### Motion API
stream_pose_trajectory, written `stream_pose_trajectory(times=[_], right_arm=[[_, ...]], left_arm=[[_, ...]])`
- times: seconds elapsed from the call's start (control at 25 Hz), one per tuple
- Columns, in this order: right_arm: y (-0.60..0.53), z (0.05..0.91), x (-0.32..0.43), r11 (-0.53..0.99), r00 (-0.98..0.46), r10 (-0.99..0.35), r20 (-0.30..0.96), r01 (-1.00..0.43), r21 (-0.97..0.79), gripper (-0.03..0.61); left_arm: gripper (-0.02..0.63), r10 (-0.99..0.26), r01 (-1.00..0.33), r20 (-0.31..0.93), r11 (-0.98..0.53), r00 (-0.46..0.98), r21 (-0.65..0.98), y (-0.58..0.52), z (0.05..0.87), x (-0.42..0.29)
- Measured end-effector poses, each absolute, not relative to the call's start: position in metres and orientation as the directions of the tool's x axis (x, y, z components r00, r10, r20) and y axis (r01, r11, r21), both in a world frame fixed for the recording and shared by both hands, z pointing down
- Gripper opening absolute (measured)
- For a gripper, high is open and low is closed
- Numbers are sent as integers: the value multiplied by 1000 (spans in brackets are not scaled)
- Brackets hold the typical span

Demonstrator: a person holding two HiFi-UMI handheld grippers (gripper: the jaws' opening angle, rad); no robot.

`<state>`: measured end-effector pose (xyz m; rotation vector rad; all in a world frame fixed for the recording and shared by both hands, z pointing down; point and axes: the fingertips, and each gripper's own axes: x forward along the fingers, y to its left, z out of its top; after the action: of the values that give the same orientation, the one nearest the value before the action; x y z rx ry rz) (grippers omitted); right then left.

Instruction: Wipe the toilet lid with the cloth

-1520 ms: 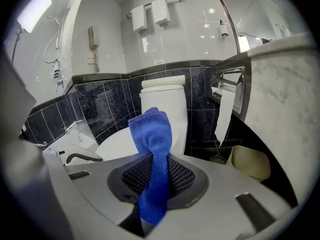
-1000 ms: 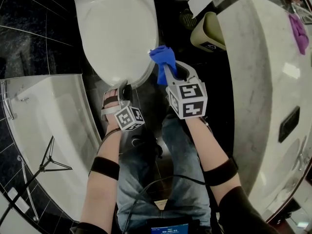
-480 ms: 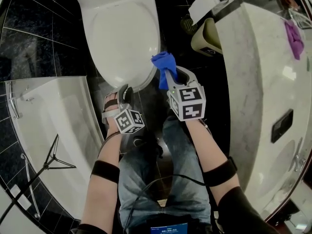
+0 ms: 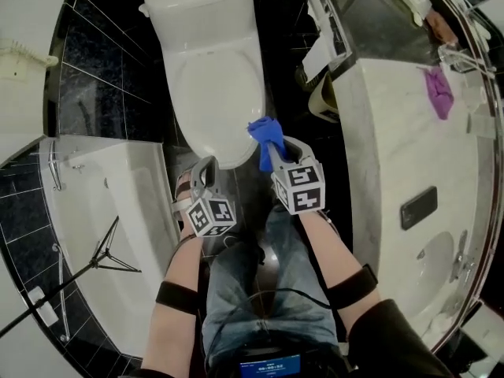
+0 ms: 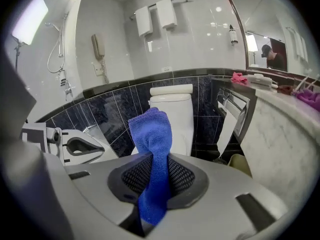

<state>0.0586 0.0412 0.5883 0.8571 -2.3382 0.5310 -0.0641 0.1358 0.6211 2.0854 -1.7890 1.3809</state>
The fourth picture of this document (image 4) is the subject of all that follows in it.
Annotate person's left hand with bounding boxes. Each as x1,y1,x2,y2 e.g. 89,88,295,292
175,171,195,204

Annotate marble vanity counter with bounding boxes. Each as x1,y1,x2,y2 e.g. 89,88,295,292
329,0,502,354

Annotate clear drinking glass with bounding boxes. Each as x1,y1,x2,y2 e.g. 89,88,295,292
438,41,478,74

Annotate black light stand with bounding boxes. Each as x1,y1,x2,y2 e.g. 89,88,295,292
0,215,143,338

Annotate chrome toilet paper holder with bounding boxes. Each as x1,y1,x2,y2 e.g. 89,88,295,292
301,0,354,85

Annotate purple cloth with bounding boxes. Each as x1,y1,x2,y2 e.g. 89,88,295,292
424,65,455,120

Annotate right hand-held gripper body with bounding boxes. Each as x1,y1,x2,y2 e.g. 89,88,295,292
270,158,326,215

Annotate person's right forearm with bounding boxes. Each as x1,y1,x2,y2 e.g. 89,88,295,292
297,210,382,330

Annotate blue cleaning cloth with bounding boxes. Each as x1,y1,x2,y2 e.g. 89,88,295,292
247,116,285,172

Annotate white soap tray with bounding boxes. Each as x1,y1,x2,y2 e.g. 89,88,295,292
27,286,60,328

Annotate beige waste bin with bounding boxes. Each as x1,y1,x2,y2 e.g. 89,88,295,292
308,71,340,124

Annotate chrome sink faucet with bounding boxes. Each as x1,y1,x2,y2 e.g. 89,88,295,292
448,230,478,284

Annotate wood-framed wall mirror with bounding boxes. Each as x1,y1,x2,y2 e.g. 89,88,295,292
452,0,504,330

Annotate black smartphone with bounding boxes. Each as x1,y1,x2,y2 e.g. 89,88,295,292
400,186,439,231

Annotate white toilet lid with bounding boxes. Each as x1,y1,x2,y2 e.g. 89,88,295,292
175,49,265,169

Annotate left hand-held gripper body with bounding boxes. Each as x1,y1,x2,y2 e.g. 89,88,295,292
172,187,237,239

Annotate white ceramic toilet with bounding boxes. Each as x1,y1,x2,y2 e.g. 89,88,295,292
138,0,267,171

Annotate white bathtub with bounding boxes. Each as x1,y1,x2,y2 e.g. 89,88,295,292
38,135,183,358

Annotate chest-mounted monitor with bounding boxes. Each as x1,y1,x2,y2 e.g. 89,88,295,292
238,348,303,378

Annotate person's left forearm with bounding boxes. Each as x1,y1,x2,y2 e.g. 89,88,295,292
140,232,205,373

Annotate person's black jacket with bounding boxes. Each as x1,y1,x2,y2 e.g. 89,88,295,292
133,298,456,378

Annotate chrome bathtub faucet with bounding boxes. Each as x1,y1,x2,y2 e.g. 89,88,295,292
46,143,67,192

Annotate beige wall telephone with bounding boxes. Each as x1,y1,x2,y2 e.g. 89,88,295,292
0,39,60,81

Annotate chrome grab bar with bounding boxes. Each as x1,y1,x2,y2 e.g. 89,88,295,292
51,243,72,343

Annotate person's blue jeans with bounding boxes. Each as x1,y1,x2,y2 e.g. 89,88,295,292
200,206,340,369

